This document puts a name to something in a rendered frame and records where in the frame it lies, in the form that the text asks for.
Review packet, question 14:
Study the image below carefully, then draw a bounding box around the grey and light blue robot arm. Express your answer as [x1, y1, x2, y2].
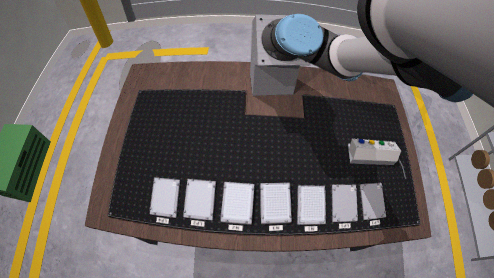
[261, 0, 494, 108]

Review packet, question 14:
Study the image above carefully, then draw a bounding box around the black perforated work table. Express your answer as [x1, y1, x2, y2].
[108, 89, 420, 235]

